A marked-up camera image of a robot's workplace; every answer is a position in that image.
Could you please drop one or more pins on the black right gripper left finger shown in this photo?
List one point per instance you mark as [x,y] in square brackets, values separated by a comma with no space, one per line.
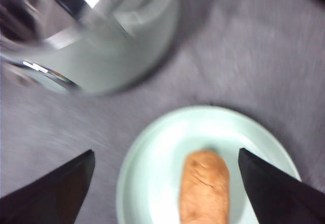
[54,198]

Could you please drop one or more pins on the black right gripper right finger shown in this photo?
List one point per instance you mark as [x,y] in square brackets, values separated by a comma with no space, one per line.
[278,198]

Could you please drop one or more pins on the brown potato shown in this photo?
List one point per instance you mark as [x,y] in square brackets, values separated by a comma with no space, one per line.
[205,189]

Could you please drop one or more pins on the green plate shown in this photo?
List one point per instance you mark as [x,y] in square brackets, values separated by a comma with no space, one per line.
[149,185]

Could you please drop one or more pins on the green electric steamer pot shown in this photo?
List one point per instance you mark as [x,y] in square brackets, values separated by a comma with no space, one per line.
[88,46]

